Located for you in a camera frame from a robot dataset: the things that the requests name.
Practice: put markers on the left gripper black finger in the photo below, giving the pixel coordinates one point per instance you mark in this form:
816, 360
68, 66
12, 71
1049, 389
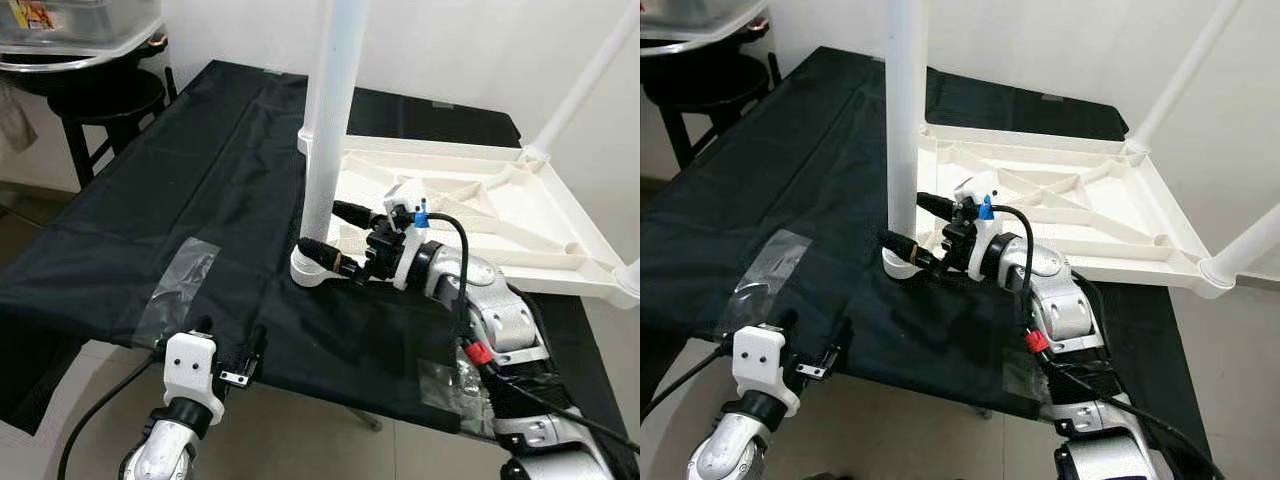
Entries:
258, 348
201, 326
786, 320
839, 342

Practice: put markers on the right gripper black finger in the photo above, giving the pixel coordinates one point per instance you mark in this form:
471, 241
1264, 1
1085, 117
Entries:
937, 207
328, 258
908, 252
355, 214

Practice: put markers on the white plastic table top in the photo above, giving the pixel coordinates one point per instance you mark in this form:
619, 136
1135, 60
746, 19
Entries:
480, 210
1080, 210

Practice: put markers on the white plastic table leg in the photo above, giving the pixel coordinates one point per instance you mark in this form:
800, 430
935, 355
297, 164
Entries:
590, 80
628, 275
905, 100
330, 100
1185, 70
1245, 250

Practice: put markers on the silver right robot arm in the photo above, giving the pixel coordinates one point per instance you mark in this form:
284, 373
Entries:
1060, 300
500, 310

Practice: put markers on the tan rubber band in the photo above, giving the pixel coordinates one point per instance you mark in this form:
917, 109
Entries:
913, 256
338, 262

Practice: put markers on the black tablecloth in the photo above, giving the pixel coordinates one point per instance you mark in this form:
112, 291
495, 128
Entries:
150, 200
750, 200

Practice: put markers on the clear plastic storage box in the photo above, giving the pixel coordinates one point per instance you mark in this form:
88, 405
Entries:
700, 15
70, 20

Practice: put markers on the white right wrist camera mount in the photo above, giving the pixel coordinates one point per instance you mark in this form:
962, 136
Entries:
975, 195
405, 200

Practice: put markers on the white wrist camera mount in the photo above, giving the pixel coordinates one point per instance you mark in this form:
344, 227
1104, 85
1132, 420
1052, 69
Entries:
760, 360
405, 200
190, 365
975, 195

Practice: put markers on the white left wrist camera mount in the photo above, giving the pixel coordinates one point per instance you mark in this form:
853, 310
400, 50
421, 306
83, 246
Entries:
190, 365
760, 360

